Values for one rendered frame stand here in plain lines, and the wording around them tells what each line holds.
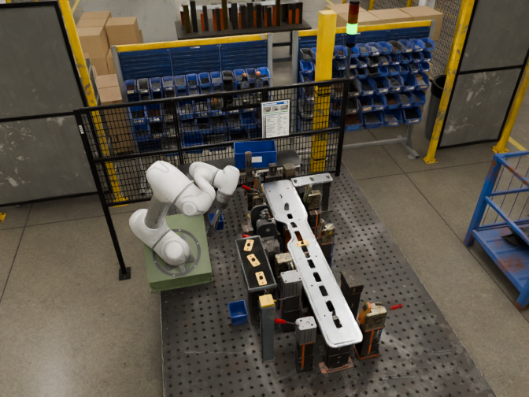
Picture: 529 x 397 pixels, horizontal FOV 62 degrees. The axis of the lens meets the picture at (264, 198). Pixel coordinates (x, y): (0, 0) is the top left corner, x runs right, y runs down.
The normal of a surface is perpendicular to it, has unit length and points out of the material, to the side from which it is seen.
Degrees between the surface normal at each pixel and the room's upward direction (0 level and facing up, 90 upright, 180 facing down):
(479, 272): 0
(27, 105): 92
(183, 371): 0
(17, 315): 0
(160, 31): 90
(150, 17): 90
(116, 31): 90
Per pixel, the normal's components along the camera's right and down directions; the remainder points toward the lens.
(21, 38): 0.20, 0.58
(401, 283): -0.01, -0.79
